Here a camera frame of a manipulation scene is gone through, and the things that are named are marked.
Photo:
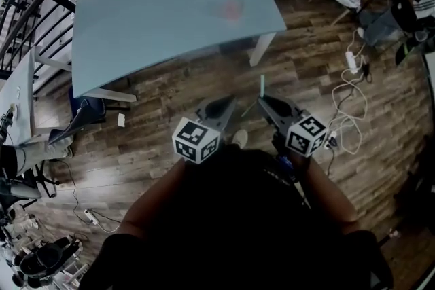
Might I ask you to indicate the person's left forearm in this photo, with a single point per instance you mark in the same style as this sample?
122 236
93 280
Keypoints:
153 200

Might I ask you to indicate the person's black top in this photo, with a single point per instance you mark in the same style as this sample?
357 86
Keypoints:
238 231

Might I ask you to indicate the black office chair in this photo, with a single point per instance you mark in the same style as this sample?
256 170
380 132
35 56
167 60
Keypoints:
47 259

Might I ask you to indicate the pale green straw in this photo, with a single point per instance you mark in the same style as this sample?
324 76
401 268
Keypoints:
262 85

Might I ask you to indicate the black and white jacket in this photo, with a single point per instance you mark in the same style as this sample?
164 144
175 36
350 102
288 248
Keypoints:
423 8

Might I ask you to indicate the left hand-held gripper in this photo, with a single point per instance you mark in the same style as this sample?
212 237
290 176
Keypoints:
196 141

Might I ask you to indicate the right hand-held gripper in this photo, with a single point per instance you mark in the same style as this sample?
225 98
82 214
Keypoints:
306 136

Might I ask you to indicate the small white packet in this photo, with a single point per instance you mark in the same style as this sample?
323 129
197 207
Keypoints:
121 120

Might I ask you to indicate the white power strip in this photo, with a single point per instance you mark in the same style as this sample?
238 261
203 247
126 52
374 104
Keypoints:
352 62
91 216

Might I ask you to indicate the pale side table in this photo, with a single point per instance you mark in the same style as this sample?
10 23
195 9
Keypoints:
15 102

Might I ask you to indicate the black power adapter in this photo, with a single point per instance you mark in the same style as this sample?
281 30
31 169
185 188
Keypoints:
366 70

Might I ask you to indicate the light blue table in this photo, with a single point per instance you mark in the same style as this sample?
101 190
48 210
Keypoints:
163 17

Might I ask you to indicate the person's light shoe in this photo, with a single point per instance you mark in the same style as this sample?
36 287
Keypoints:
240 138

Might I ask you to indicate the grey storage box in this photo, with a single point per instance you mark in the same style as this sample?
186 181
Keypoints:
380 25

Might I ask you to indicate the person's right forearm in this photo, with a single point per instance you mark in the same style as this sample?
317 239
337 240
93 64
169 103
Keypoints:
328 193

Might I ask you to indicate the dark blue bin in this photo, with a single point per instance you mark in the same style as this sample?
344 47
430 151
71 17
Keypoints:
96 108

